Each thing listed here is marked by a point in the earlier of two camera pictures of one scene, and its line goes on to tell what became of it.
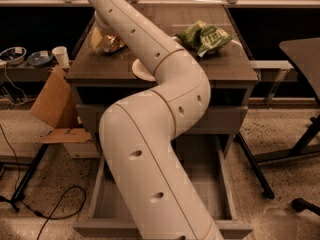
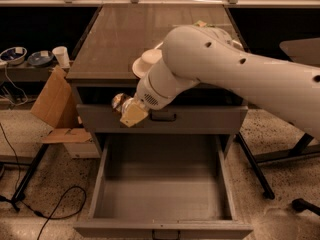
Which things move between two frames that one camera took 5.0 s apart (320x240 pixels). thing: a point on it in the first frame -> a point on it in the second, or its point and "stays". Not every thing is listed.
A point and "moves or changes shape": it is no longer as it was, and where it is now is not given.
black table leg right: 255,166 stays
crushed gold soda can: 111,44 moves or changes shape
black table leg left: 27,178 stays
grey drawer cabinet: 101,80 stays
